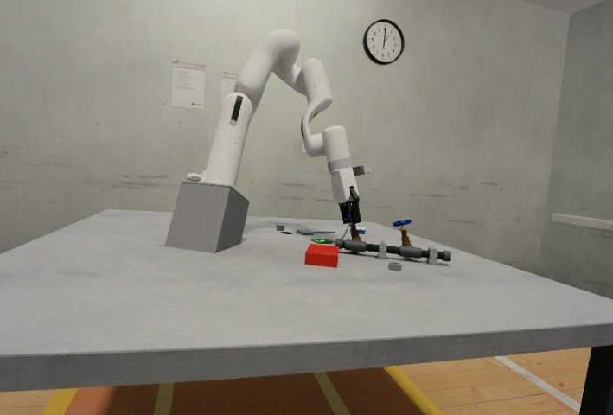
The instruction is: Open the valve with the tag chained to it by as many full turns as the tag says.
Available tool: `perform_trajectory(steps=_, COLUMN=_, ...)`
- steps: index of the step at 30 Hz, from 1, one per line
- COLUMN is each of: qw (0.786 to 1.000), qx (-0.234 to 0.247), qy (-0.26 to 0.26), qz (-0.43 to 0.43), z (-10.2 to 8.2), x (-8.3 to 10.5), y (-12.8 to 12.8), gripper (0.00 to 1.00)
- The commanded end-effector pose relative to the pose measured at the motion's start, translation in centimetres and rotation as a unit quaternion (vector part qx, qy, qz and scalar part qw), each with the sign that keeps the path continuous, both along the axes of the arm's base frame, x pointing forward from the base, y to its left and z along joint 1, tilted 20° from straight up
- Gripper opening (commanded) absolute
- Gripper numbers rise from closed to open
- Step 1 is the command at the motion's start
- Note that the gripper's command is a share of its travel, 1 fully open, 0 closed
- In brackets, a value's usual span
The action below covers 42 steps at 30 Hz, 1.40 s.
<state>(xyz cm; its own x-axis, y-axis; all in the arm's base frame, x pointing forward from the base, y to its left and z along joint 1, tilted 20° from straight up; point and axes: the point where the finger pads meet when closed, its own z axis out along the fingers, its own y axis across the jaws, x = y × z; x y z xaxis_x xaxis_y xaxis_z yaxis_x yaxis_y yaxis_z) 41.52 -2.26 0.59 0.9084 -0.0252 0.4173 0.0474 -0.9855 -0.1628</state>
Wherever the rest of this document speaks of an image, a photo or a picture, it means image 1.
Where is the grey pipe assembly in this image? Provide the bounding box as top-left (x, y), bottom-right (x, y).
top-left (335, 220), bottom-right (451, 265)

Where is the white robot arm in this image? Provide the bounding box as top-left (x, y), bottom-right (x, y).
top-left (187, 29), bottom-right (372, 192)

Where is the green tag with silver chain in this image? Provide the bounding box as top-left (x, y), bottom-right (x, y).
top-left (311, 222), bottom-right (351, 244)

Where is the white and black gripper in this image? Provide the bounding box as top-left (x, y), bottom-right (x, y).
top-left (329, 167), bottom-right (361, 224)

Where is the red block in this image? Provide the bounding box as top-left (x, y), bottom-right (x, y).
top-left (304, 244), bottom-right (339, 268)

